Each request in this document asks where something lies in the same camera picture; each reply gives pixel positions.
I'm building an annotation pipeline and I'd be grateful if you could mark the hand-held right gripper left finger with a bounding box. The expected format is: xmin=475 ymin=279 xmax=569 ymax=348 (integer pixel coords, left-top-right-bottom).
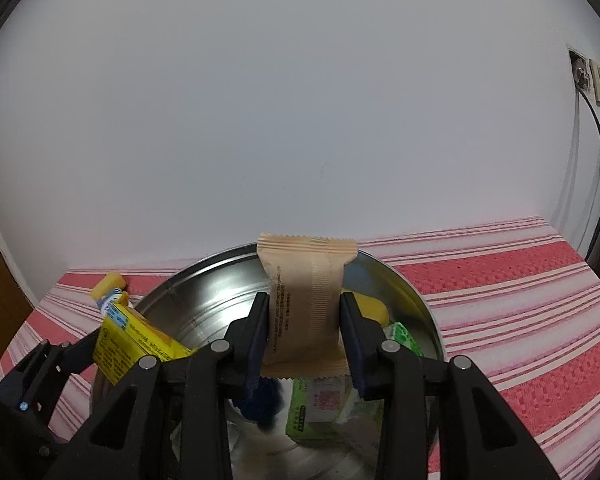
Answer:
xmin=62 ymin=290 xmax=271 ymax=480

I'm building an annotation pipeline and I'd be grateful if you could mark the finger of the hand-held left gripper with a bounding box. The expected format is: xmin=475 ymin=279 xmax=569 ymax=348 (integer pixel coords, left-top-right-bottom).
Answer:
xmin=55 ymin=331 xmax=102 ymax=378

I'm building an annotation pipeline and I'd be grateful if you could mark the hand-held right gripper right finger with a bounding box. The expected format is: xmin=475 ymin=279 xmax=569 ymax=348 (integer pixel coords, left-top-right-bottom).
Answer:
xmin=341 ymin=291 xmax=564 ymax=480

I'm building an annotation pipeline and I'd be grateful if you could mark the blue cloth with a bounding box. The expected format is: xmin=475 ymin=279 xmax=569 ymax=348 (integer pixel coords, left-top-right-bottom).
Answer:
xmin=239 ymin=376 xmax=287 ymax=432

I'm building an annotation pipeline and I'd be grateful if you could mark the yellow sponge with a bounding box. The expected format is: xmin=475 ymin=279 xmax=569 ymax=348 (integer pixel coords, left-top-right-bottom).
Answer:
xmin=354 ymin=292 xmax=391 ymax=327

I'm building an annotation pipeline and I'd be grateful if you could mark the yellow box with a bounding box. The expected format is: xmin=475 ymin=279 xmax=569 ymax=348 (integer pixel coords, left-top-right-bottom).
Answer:
xmin=92 ymin=304 xmax=195 ymax=387

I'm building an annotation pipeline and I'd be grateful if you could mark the green tissue pack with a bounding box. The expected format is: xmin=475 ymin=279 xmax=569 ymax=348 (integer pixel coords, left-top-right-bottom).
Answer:
xmin=285 ymin=376 xmax=387 ymax=447
xmin=381 ymin=322 xmax=426 ymax=359

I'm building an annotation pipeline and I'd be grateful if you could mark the beige snack packet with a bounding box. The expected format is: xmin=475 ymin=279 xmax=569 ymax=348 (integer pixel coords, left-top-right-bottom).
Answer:
xmin=256 ymin=232 xmax=358 ymax=379

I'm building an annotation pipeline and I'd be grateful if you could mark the round metal tin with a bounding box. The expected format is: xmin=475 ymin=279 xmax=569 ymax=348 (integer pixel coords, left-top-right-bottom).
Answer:
xmin=89 ymin=242 xmax=447 ymax=480

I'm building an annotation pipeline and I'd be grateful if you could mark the white tube with yellow cap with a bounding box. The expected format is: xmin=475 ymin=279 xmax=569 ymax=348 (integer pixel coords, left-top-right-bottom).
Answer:
xmin=90 ymin=272 xmax=132 ymax=317

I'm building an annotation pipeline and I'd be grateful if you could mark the wooden furniture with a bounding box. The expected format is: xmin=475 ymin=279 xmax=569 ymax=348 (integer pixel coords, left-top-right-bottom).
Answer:
xmin=0 ymin=195 xmax=37 ymax=386

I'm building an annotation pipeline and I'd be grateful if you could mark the red striped cloth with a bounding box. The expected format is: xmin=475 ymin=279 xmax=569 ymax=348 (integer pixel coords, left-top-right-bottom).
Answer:
xmin=0 ymin=216 xmax=600 ymax=480

